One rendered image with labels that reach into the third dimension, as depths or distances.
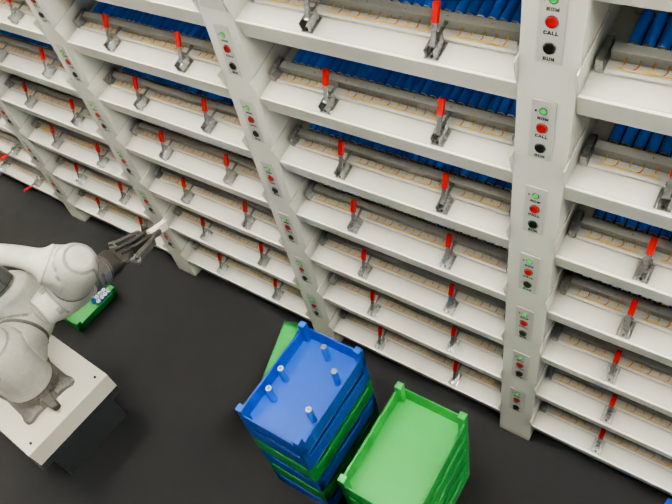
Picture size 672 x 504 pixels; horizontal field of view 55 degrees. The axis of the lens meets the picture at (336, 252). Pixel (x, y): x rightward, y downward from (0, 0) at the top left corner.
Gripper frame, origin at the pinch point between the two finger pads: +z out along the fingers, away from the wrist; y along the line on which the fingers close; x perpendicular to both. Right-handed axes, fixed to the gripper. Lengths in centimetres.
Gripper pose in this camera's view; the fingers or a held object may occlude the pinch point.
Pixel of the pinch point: (158, 229)
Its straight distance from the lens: 195.9
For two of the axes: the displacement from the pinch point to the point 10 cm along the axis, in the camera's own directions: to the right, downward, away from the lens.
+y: 8.2, 3.4, -4.7
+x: -0.5, -7.7, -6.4
